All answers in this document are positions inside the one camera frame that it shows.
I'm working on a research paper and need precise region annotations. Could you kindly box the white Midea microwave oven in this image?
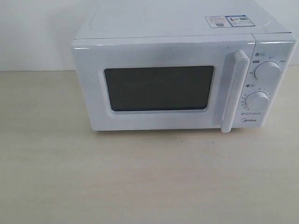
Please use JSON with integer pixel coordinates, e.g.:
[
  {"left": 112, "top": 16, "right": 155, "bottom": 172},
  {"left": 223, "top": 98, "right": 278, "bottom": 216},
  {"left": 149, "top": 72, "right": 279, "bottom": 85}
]
[{"left": 73, "top": 0, "right": 297, "bottom": 129}]

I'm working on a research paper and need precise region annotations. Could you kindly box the upper white power knob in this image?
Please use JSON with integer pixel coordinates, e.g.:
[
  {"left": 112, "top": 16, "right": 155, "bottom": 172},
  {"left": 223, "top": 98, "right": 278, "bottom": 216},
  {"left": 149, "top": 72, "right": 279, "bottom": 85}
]
[{"left": 254, "top": 61, "right": 282, "bottom": 81}]

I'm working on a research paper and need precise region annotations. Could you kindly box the blue white label sticker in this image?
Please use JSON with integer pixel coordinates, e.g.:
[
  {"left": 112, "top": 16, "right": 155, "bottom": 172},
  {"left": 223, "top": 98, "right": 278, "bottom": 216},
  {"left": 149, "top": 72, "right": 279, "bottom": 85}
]
[{"left": 205, "top": 15, "right": 255, "bottom": 28}]

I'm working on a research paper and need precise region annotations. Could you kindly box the lower white timer knob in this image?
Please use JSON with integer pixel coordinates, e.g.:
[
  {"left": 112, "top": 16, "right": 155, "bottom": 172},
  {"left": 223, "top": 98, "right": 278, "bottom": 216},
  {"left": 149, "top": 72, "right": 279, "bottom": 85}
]
[{"left": 245, "top": 91, "right": 269, "bottom": 111}]

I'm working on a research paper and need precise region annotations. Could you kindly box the white microwave door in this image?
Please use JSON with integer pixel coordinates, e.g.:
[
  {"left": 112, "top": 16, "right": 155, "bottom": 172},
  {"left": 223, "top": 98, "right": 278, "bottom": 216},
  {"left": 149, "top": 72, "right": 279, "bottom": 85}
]
[{"left": 71, "top": 35, "right": 256, "bottom": 133}]

